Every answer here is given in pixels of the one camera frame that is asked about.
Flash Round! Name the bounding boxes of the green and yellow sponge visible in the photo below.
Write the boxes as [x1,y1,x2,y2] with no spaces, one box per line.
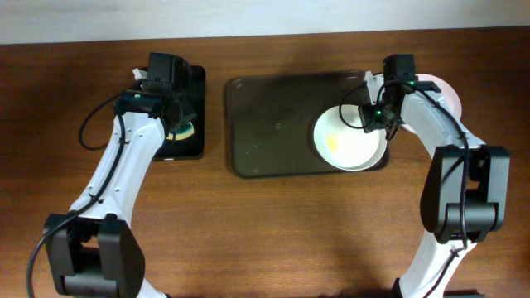
[166,122,195,141]

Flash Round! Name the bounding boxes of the pink plate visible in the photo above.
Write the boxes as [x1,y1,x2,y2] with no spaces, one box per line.
[400,74,462,137]

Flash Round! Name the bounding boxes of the white cream plate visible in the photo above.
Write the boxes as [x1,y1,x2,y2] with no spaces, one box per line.
[312,104,387,171]

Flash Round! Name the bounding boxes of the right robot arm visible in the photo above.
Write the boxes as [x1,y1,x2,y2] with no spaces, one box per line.
[359,54,510,297]

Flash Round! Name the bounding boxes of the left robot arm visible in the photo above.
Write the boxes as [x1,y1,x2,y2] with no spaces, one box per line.
[26,53,206,297]

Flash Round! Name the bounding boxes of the black rectangular sponge tray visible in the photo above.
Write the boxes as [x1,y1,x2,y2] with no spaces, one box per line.
[153,65,206,161]

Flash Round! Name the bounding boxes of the dark brown serving tray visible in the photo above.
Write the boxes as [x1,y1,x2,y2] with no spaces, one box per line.
[224,70,369,179]

